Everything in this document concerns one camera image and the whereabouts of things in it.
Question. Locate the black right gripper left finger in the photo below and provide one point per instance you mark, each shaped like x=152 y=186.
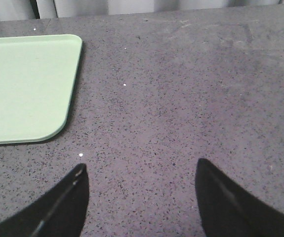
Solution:
x=61 y=212

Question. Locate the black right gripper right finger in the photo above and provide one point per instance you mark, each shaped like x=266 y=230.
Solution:
x=228 y=210

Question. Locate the light green plastic tray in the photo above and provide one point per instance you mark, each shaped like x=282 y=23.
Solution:
x=37 y=76

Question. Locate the grey pleated curtain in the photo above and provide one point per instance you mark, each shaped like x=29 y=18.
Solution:
x=46 y=9

